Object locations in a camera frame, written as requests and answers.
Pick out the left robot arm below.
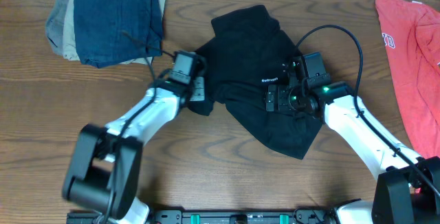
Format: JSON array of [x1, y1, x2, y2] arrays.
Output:
[[62, 51, 207, 223]]

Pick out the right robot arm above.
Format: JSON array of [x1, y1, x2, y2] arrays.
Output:
[[265, 54, 439, 223]]

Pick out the red t-shirt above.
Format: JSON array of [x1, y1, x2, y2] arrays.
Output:
[[375, 0, 439, 158]]

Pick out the black t-shirt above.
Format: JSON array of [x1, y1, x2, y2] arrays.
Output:
[[188, 5, 322, 159]]

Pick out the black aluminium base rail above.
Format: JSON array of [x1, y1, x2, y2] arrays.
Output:
[[66, 208, 340, 224]]

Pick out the navy folded trousers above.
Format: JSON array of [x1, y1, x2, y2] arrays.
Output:
[[73, 0, 164, 68]]

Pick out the grey folded trousers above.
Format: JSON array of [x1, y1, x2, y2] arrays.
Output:
[[45, 0, 69, 56]]

